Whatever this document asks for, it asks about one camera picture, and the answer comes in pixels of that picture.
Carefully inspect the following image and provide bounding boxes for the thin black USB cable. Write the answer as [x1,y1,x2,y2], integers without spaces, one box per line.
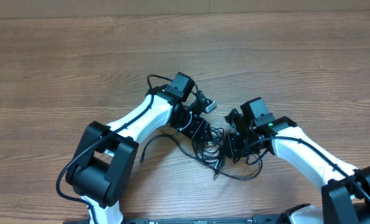
[140,133,264,182]

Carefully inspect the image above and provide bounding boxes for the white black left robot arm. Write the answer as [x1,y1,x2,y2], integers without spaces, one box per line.
[56,72,216,223]

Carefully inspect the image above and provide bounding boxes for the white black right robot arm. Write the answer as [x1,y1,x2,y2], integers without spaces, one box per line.
[224,97,370,224]

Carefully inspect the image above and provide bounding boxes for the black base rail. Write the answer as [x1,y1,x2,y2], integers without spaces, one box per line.
[123,214,280,224]

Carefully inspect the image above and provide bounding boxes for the brown cardboard wall panel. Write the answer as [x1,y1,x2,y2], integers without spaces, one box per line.
[0,0,370,19]

